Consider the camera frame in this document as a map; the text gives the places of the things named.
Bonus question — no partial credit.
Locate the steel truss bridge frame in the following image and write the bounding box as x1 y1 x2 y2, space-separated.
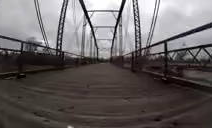
33 0 161 64

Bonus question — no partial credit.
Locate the wooden plank bridge deck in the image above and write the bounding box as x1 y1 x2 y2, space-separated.
0 63 212 128

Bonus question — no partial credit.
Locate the dark metal railing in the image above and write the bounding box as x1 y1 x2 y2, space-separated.
110 19 212 94
0 32 95 80

